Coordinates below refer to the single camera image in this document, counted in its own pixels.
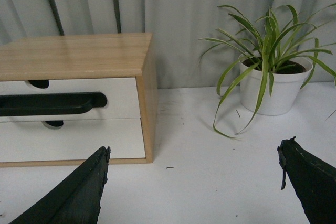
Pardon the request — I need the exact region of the wooden drawer cabinet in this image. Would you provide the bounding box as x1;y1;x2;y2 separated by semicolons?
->
1;33;158;167

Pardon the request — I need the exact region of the white plant pot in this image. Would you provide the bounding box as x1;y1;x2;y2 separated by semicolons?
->
238;52;315;116

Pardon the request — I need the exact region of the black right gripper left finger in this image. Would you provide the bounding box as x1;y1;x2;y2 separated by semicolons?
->
12;146;111;223

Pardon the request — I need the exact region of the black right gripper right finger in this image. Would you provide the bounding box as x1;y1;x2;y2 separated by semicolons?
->
277;137;335;223

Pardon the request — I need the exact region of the spider plant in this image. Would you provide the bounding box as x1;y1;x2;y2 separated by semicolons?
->
198;3;336;139

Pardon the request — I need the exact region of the grey curtain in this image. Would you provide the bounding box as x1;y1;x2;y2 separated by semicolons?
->
1;0;335;88

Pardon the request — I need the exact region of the white drawer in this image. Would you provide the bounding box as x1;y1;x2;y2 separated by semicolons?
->
1;78;140;122
1;119;145;162

